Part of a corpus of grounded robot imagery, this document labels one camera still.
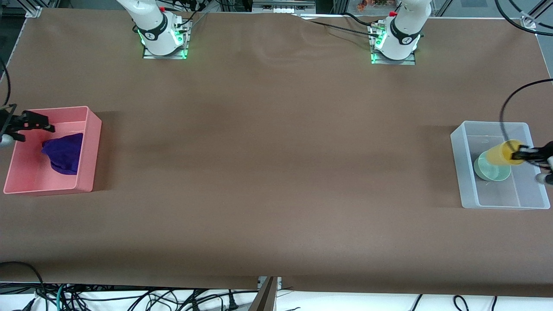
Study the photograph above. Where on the white power strip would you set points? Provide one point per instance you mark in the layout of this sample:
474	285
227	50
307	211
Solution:
283	6

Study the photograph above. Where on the brown wooden board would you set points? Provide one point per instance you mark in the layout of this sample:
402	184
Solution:
264	298

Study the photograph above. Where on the purple cloth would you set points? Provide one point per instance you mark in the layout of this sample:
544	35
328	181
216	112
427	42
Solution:
65	153

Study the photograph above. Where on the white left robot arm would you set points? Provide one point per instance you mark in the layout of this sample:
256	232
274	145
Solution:
404	34

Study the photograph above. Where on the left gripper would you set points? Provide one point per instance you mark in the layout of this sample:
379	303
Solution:
542	153

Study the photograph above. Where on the pink plastic bin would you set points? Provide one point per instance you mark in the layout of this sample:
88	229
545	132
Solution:
34	181

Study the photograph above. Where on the pale green bowl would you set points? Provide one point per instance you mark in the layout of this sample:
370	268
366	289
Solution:
492	173

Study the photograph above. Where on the yellow cup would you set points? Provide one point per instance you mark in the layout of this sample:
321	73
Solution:
501	153

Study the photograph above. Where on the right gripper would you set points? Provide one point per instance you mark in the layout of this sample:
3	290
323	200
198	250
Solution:
8	119

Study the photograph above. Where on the translucent plastic bin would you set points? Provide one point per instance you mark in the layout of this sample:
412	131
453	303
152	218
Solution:
501	194

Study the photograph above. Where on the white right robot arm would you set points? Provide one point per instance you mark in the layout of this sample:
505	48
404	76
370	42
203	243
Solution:
152	26

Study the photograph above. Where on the brown table cover sheet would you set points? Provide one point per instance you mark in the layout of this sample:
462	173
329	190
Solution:
276	216

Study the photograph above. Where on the aluminium frame profile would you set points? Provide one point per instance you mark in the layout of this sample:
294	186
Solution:
533	17

